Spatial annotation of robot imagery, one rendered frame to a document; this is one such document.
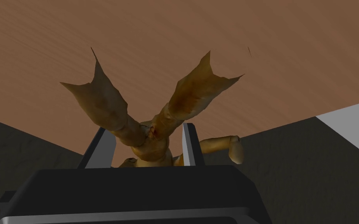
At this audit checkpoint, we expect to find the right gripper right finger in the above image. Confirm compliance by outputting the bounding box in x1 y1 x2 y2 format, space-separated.
182 122 206 167

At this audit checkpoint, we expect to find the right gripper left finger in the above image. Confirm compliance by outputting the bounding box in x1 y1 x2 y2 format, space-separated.
77 127 117 170

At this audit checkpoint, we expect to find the tan wooden jointed figure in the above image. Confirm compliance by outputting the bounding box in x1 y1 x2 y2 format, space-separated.
59 46 245 168

